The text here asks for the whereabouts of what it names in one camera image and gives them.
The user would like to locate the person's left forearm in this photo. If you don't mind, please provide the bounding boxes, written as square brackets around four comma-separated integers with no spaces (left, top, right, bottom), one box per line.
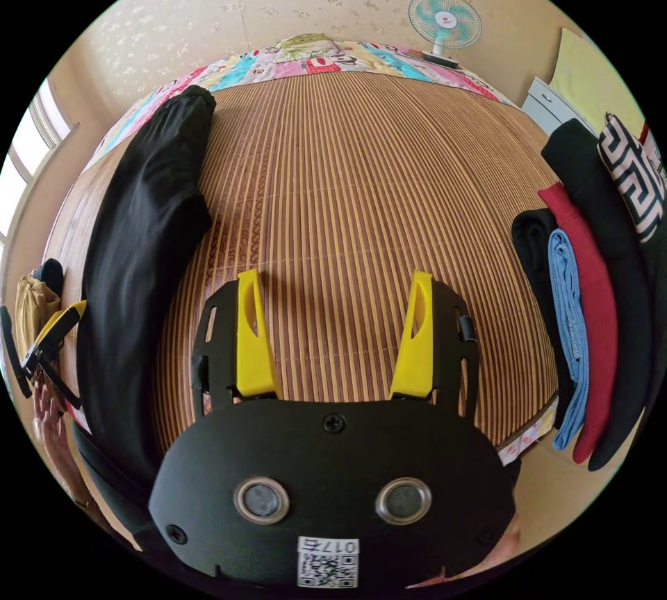
[34,425,108,510]

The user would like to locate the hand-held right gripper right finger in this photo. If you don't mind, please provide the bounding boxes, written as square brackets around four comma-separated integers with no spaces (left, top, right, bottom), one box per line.
[389,270,435,401]

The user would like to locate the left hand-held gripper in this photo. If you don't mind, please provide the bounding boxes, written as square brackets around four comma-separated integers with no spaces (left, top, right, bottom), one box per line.
[19,299,88,412]

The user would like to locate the person's right hand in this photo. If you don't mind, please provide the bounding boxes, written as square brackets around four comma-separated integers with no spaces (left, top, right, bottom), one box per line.
[405,515,523,592]

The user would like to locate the white cupboard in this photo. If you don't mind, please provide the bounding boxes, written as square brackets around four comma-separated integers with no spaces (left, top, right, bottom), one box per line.
[520,76,570,136]

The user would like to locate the bed with woven mat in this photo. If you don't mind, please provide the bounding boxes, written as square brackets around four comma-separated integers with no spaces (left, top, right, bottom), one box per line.
[44,33,563,467]

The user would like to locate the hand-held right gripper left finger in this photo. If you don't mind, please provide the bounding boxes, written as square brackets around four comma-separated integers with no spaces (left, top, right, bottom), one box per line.
[236,268,281,399]

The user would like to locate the black pants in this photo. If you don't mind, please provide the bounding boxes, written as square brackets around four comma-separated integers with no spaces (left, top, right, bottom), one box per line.
[76,85,217,554]

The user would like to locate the khaki bag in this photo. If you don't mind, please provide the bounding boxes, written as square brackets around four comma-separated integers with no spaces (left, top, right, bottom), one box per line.
[14,258,65,353]

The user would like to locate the person's left hand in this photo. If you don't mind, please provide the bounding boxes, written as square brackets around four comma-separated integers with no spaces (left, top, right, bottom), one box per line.
[31,383,69,438]

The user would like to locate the teal table fan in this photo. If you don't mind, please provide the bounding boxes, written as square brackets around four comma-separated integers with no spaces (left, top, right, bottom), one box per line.
[407,0,482,71]

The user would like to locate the pile of clothes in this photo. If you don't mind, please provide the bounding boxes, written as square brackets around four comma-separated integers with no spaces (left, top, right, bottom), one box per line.
[510,112,667,474]

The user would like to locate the window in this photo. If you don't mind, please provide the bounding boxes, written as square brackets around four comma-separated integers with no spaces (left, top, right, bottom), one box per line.
[0,78,80,247]

